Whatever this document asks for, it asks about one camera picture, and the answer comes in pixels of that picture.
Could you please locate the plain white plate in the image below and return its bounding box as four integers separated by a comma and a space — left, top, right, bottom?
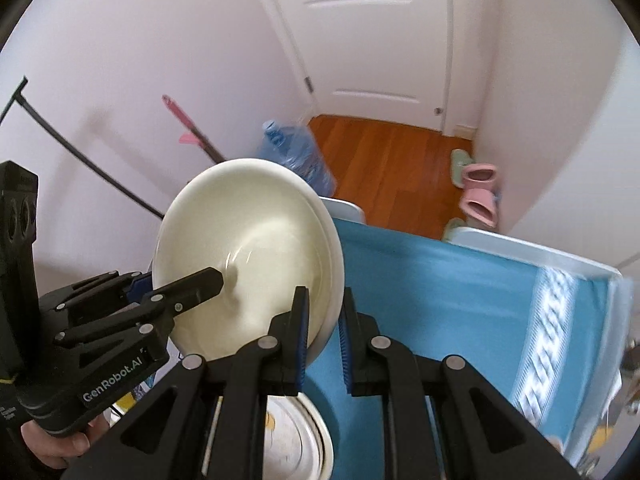
151, 157, 346, 371

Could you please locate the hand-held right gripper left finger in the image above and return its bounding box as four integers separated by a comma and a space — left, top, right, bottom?
60, 286, 311, 480

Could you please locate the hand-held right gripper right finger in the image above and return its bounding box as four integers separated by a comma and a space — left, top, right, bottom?
337, 287, 588, 480

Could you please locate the white wardrobe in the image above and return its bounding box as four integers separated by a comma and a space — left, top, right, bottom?
472, 0, 640, 281

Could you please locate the pink slipper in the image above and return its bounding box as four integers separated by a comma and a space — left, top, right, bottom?
460, 187, 498, 228
461, 163, 498, 191

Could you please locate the blue tablecloth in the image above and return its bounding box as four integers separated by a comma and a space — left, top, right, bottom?
302, 217, 613, 453

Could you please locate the black clothes rack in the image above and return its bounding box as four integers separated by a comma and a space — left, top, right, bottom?
0, 76, 166, 221

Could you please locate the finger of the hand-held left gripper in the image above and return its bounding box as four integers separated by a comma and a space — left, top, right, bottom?
54, 267, 225, 349
54, 270, 154, 312

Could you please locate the green slipper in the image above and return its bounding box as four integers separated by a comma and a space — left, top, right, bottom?
450, 149, 473, 188
442, 217, 468, 243

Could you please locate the person's left hand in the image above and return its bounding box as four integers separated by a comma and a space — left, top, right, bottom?
20, 407, 109, 471

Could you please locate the white duck print plate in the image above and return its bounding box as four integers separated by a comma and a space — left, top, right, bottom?
205, 394, 335, 480

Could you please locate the pink mop handle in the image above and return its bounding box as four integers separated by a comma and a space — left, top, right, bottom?
161, 94, 228, 166

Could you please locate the blue water bottle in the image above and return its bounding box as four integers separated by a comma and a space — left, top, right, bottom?
256, 119, 335, 196

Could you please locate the white panel door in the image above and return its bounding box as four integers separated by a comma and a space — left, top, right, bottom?
255, 0, 453, 133

